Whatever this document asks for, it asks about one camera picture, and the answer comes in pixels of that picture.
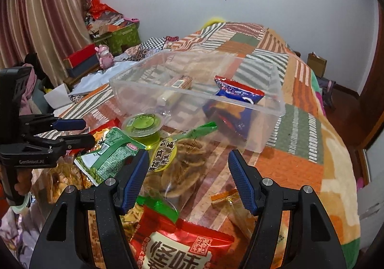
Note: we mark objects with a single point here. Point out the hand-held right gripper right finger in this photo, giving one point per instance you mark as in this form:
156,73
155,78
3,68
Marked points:
243,182

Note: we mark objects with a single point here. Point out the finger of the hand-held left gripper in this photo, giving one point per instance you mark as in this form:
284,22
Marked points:
70,124
78,142

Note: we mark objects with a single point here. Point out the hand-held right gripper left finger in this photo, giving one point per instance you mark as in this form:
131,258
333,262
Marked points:
135,180

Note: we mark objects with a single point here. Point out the red and yellow snack packet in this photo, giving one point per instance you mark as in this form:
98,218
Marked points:
100,137

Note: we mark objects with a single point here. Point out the green pea snack packet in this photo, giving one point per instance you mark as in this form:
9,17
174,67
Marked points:
111,152

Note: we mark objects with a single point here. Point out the orange fried snack bag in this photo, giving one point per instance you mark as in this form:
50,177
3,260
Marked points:
60,179

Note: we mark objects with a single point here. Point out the clear bag of swirl crisps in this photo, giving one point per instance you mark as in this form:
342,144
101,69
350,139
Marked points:
183,167

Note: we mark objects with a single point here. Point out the large red snack bag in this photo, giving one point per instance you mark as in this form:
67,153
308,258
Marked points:
180,245

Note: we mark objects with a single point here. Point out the clear plastic container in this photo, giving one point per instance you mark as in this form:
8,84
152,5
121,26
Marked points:
195,101

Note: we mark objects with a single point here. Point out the pink clothes pile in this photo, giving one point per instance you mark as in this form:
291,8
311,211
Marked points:
30,83

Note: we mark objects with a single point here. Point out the orange topped clear snack bag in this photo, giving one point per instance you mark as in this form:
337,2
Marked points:
223,197

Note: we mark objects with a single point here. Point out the patchwork striped blanket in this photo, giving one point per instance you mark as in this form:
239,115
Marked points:
270,161

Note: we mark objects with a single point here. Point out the white pillow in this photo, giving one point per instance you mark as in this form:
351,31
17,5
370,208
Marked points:
99,77

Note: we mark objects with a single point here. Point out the green jelly cup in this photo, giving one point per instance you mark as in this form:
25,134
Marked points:
142,125

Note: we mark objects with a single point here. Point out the red flat box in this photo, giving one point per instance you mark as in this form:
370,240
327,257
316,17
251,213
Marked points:
81,54

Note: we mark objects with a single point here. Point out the pink toy figure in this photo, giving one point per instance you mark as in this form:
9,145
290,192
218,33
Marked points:
105,57

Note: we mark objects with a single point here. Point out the striped brown curtain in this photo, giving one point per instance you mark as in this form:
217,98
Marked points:
45,17

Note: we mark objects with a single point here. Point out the blue and red snack packet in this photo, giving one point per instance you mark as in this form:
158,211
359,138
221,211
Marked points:
237,92

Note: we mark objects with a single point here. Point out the green patterned box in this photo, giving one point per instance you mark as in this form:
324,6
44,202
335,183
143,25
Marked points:
123,38

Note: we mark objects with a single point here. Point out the pile of printed cartons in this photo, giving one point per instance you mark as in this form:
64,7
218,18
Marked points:
105,24

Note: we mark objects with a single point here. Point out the brown striped snack bar packet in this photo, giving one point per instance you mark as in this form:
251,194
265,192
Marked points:
183,82

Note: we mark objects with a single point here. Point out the checkered patchwork quilt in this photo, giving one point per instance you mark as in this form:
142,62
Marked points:
150,44

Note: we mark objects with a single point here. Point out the red plastic bag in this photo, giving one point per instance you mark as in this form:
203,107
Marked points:
97,6

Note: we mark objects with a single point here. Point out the dark clothes pile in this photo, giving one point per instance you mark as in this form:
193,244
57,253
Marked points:
328,89

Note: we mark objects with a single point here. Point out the brown cardboard box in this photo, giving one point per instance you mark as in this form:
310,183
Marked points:
316,65

